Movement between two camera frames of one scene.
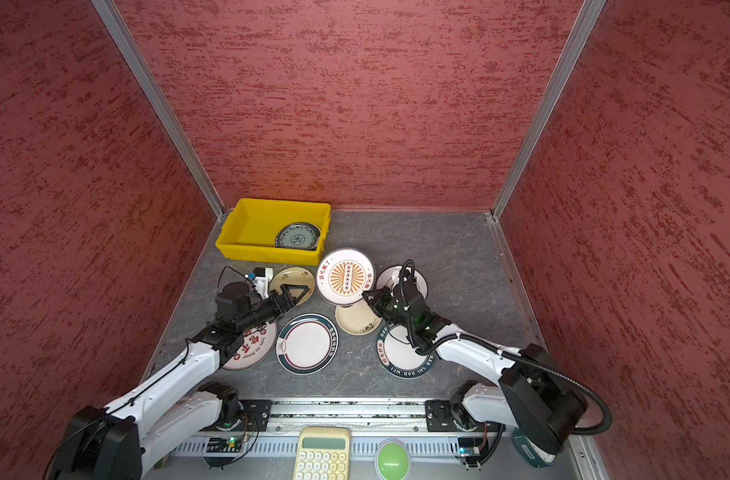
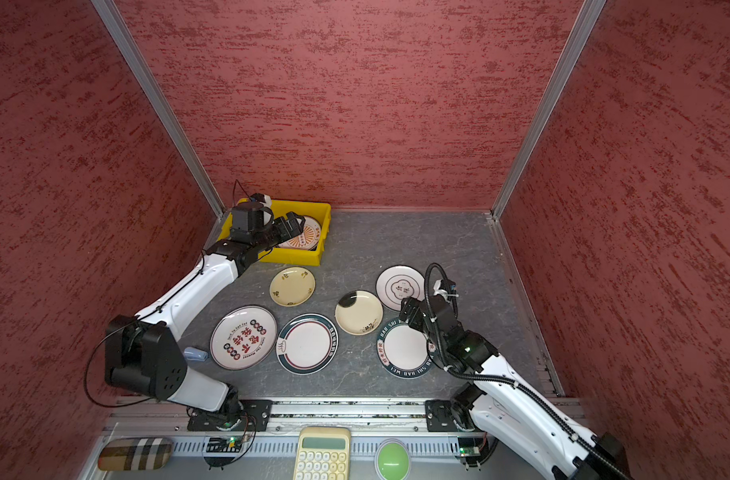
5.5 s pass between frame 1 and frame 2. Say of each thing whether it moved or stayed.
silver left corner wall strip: stayed
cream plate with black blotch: stayed
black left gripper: moved
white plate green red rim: stayed
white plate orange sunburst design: moved
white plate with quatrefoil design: stayed
